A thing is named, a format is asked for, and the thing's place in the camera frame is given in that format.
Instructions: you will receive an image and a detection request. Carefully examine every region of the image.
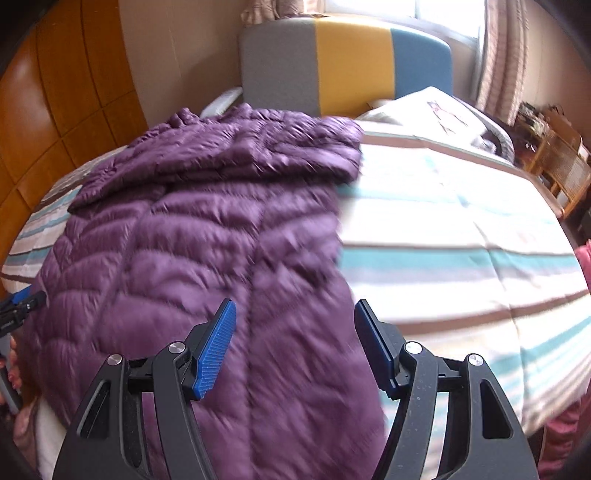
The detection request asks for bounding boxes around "purple quilted down jacket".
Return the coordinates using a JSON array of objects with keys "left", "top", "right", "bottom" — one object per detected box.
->
[{"left": 16, "top": 104, "right": 385, "bottom": 479}]

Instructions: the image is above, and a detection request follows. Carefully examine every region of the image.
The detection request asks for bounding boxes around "white printed pillow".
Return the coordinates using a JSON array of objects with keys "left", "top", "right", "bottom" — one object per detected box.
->
[{"left": 358, "top": 86, "right": 488, "bottom": 146}]

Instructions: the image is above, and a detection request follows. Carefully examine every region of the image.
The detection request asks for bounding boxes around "grey bed side rail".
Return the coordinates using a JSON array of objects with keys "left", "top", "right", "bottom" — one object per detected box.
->
[{"left": 472, "top": 123, "right": 515, "bottom": 164}]

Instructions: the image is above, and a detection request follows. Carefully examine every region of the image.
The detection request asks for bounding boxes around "grey yellow blue headboard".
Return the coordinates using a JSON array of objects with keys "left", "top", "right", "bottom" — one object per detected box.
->
[{"left": 239, "top": 16, "right": 453, "bottom": 118}]

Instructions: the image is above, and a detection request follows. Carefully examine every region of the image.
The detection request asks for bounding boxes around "wicker wooden chair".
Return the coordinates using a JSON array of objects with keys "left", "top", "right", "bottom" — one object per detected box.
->
[{"left": 526, "top": 131, "right": 590, "bottom": 219}]

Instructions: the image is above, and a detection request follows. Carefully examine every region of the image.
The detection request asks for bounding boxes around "cluttered wooden side table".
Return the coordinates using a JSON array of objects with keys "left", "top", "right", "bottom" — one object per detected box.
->
[{"left": 515, "top": 101, "right": 583, "bottom": 152}]

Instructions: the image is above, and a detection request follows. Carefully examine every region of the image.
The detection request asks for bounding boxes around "pink checked curtain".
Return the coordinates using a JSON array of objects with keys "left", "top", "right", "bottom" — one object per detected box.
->
[{"left": 476, "top": 0, "right": 528, "bottom": 125}]

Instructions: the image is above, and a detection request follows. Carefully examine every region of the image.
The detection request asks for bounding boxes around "window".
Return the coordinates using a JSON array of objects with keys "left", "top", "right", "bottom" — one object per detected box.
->
[{"left": 324, "top": 0, "right": 486, "bottom": 38}]

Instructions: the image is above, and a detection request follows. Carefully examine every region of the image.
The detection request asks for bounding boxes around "wooden wardrobe panel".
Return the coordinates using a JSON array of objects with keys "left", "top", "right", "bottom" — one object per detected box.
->
[{"left": 1, "top": 0, "right": 147, "bottom": 256}]

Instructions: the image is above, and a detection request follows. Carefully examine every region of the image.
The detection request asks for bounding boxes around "person's left hand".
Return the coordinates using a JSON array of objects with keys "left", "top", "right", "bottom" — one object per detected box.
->
[{"left": 1, "top": 335, "right": 23, "bottom": 393}]

